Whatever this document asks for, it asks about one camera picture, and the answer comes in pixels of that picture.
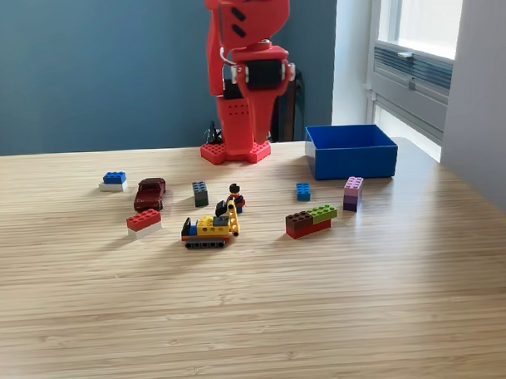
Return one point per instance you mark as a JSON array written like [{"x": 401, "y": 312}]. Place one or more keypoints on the dark red toy car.
[{"x": 148, "y": 195}]

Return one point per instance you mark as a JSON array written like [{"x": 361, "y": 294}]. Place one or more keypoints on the dark grey brick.
[{"x": 200, "y": 194}]

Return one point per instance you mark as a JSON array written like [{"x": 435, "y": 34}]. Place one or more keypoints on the pink and purple brick stack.
[{"x": 353, "y": 194}]

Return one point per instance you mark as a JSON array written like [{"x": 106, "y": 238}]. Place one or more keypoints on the toy figure with red shirt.
[{"x": 235, "y": 194}]

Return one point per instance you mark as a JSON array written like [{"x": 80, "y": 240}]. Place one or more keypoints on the small blue brick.
[{"x": 304, "y": 192}]

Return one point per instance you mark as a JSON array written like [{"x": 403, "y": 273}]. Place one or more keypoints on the red on white brick stack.
[{"x": 144, "y": 221}]

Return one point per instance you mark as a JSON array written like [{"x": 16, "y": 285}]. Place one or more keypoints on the black chair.
[{"x": 294, "y": 113}]

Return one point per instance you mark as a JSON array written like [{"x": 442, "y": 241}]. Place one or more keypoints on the white window frame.
[{"x": 386, "y": 14}]

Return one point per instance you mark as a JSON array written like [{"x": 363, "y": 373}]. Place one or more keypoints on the blue on white brick stack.
[{"x": 113, "y": 179}]

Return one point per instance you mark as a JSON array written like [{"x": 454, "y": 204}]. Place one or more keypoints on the brown green red brick stack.
[{"x": 308, "y": 223}]

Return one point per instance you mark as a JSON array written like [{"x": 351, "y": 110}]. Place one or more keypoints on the small yellow toy digger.
[{"x": 208, "y": 229}]

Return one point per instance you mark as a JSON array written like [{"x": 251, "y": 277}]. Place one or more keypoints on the black clamp behind base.
[{"x": 213, "y": 134}]

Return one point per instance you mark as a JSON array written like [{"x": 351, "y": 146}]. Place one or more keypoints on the blue plastic bin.
[{"x": 352, "y": 163}]

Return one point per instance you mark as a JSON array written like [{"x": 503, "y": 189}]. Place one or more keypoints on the grey window vent unit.
[{"x": 411, "y": 82}]

